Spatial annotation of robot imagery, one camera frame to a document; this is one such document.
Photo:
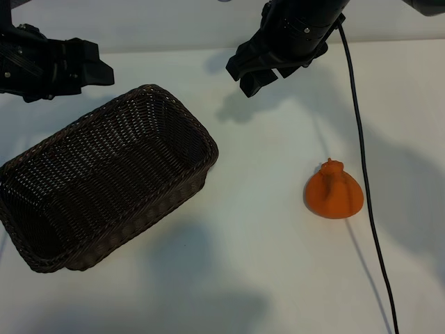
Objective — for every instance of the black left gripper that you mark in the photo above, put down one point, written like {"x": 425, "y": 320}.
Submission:
{"x": 31, "y": 66}

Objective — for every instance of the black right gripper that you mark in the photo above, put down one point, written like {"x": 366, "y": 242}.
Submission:
{"x": 295, "y": 31}

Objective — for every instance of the dark brown wicker basket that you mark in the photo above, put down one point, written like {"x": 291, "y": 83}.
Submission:
{"x": 104, "y": 174}

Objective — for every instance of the orange plush fruit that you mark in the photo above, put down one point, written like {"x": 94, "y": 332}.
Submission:
{"x": 333, "y": 198}

